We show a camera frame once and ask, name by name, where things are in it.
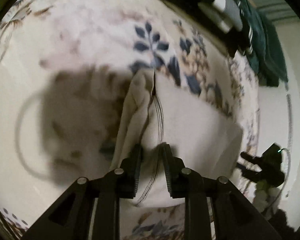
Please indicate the folded white grey clothes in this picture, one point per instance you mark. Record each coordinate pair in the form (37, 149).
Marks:
(225, 14)

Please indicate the beige small garment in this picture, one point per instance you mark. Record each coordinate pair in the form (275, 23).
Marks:
(156, 111)

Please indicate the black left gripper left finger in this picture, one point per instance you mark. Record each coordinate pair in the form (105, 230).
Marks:
(90, 209)

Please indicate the floral patterned bed cover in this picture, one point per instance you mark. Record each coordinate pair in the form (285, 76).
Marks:
(65, 69)

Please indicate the black storage box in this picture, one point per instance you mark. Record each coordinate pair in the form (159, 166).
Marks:
(233, 41)

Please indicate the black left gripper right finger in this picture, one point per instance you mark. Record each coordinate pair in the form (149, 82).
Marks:
(214, 208)

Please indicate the dark green folded clothes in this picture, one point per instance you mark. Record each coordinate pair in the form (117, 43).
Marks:
(264, 51)

